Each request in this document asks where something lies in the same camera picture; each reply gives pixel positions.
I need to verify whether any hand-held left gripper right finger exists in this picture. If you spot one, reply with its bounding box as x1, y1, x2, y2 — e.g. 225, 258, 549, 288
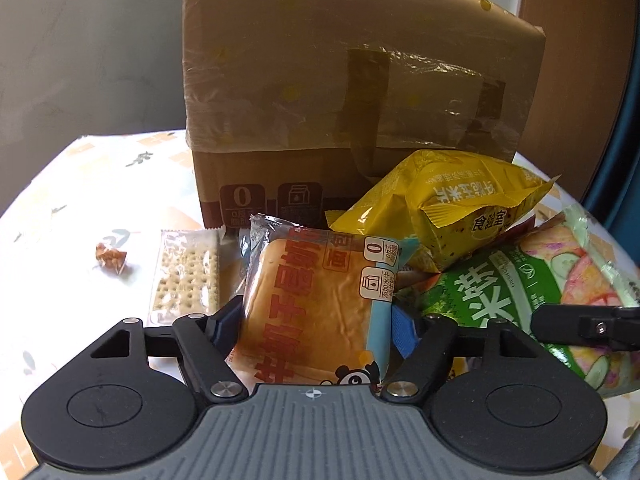
380, 304, 546, 404

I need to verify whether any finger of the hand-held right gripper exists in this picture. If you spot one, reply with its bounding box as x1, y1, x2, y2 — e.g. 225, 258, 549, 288
529, 302, 640, 353

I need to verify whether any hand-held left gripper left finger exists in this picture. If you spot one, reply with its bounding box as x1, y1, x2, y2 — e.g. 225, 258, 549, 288
87, 296, 249, 404

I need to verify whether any orange bread packet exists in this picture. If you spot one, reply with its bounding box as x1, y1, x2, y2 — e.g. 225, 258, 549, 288
225, 212, 417, 397

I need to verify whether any green snack bag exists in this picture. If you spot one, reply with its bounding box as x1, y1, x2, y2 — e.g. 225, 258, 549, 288
395, 205, 640, 401

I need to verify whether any taped cardboard box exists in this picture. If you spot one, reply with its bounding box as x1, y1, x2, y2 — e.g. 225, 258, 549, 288
172, 0, 547, 242

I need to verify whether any clear cracker packet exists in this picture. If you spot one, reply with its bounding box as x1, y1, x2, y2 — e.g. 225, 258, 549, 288
147, 228, 223, 326

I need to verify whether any small orange candy wrapper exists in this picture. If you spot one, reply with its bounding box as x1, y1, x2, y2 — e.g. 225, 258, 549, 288
95, 242, 129, 276

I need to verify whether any large yellow snack packet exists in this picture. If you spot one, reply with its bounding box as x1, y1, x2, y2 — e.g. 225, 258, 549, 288
325, 149, 563, 275

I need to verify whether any patterned tablecloth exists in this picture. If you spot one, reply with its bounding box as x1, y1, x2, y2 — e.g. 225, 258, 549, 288
0, 130, 640, 480

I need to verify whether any brown wooden door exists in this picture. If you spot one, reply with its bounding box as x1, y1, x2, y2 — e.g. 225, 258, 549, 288
517, 0, 640, 196

